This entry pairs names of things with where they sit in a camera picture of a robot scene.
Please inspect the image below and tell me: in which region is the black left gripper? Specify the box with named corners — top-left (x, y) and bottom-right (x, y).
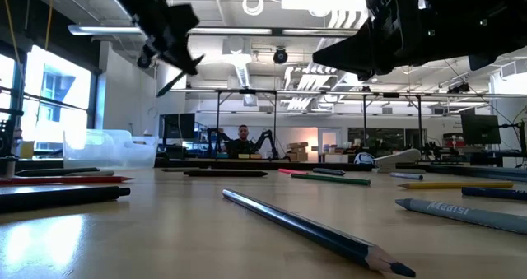
top-left (131, 3), bottom-right (202, 77)

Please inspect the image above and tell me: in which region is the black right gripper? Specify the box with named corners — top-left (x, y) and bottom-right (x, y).
top-left (312, 0), bottom-right (474, 82)

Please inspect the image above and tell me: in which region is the dark grey pen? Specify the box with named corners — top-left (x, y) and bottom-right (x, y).
top-left (311, 167), bottom-right (347, 177)

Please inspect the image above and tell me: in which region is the pale blue crayon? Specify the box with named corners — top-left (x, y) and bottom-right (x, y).
top-left (389, 171), bottom-right (425, 181)

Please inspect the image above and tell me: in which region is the green pencil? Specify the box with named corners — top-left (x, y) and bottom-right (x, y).
top-left (290, 173), bottom-right (371, 187)

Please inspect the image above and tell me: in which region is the grey crayon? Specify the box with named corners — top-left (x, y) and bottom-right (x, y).
top-left (64, 170), bottom-right (115, 178)

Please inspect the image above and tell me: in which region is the yellow pencil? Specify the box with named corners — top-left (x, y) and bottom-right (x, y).
top-left (398, 181), bottom-right (515, 190)

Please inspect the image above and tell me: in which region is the red pencil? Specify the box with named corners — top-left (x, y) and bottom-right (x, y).
top-left (0, 175), bottom-right (135, 187)

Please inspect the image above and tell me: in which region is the dark blue pencil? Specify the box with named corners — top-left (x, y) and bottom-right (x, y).
top-left (222, 188), bottom-right (417, 278)

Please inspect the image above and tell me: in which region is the grey crayon Madisi print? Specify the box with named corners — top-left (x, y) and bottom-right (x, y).
top-left (394, 198), bottom-right (527, 236)

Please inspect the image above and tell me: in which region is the black computer monitor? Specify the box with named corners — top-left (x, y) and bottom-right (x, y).
top-left (158, 113), bottom-right (197, 140)
top-left (459, 113), bottom-right (502, 146)

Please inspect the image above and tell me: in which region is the long ceiling light bar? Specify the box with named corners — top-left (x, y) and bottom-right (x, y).
top-left (68, 23), bottom-right (359, 40)

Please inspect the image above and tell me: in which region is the white stapler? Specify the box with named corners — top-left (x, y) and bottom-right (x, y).
top-left (372, 148), bottom-right (427, 174)

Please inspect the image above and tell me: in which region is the person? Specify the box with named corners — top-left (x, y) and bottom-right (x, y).
top-left (224, 124), bottom-right (264, 160)

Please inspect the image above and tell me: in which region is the red storage box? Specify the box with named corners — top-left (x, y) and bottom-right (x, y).
top-left (442, 133), bottom-right (465, 149)

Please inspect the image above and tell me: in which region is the frosted white plastic bin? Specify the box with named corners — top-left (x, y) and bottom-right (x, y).
top-left (63, 128), bottom-right (160, 170)

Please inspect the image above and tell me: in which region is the yellow cup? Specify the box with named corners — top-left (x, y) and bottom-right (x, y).
top-left (18, 141), bottom-right (36, 160)

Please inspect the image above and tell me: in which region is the black click pen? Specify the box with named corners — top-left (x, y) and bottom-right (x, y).
top-left (0, 185), bottom-right (132, 215)

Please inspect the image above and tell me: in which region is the black metal station frame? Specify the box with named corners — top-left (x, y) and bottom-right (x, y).
top-left (213, 88), bottom-right (425, 161)

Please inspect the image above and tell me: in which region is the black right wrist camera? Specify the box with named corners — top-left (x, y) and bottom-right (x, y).
top-left (365, 0), bottom-right (417, 27)

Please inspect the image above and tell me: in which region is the white coiled cable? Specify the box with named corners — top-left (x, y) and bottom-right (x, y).
top-left (241, 0), bottom-right (265, 17)

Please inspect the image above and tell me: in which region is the black aluminium table frame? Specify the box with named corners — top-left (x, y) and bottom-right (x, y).
top-left (16, 158), bottom-right (527, 184)

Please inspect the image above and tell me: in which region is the yellow hanging strap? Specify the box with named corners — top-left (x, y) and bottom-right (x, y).
top-left (44, 0), bottom-right (56, 52)

